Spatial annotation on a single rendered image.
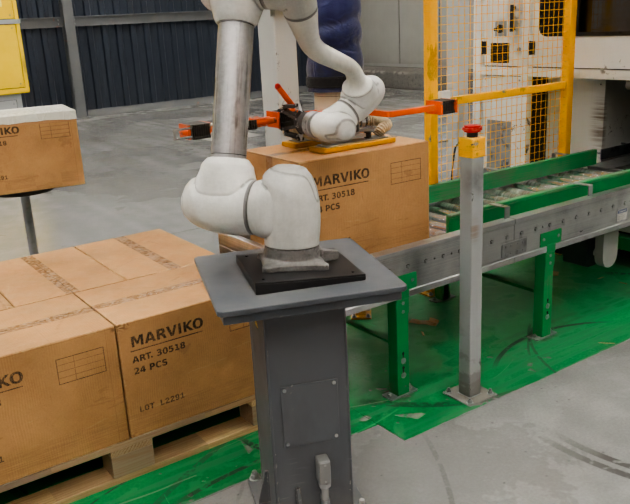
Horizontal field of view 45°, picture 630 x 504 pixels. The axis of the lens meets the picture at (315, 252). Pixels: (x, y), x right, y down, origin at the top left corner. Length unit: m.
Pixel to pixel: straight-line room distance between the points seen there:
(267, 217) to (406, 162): 1.03
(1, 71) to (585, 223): 7.68
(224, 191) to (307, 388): 0.59
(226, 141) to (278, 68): 1.83
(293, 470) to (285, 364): 0.34
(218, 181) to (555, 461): 1.43
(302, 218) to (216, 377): 0.85
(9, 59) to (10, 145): 5.72
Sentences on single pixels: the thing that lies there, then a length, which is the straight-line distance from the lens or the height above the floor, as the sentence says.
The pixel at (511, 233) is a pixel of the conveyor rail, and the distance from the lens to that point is 3.26.
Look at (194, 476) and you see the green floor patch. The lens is 2.67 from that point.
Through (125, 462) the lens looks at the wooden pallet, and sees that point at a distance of 2.67.
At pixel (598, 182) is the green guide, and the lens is 3.87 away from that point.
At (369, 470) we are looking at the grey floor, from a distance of 2.62.
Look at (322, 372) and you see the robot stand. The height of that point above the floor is 0.48.
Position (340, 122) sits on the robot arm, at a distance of 2.50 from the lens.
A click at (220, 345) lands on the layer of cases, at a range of 2.67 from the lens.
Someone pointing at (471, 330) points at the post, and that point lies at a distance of 2.93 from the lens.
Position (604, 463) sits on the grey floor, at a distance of 2.74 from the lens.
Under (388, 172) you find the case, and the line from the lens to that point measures 2.93.
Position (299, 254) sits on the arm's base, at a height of 0.82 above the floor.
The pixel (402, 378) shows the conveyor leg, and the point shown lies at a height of 0.08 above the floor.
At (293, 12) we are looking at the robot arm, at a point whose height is 1.44.
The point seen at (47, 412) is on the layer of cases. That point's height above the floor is 0.33.
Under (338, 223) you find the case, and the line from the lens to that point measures 2.82.
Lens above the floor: 1.43
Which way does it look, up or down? 17 degrees down
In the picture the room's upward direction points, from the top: 3 degrees counter-clockwise
